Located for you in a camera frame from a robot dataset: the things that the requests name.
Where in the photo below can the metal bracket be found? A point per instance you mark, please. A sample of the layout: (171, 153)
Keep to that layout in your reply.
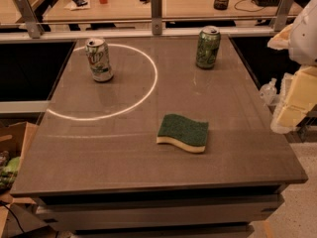
(156, 13)
(278, 22)
(34, 27)

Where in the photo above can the green and yellow sponge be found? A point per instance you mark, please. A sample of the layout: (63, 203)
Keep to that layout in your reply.
(184, 133)

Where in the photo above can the grey drawer cabinet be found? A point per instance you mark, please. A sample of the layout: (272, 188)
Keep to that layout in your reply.
(160, 207)

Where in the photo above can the black mesh pen cup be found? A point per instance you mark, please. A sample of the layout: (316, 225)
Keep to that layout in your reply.
(221, 4)

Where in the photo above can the middle metal bracket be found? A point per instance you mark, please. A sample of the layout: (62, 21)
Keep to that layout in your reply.
(156, 13)

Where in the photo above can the clear sanitizer bottle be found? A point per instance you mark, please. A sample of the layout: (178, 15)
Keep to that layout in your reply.
(268, 92)

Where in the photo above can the white 7up can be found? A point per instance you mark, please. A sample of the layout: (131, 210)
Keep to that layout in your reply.
(97, 53)

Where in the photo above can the cardboard box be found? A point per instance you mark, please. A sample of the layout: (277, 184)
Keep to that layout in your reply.
(17, 139)

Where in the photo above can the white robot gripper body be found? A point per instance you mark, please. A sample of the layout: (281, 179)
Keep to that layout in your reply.
(304, 37)

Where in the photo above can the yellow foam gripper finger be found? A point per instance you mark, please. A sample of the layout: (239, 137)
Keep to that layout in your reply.
(297, 97)
(280, 40)

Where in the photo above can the left metal bracket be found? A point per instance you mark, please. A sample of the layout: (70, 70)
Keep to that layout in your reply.
(34, 27)

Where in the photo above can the right metal bracket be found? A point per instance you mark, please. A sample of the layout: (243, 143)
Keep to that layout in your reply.
(278, 22)

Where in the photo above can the green soda can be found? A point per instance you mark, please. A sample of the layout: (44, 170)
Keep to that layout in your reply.
(208, 46)

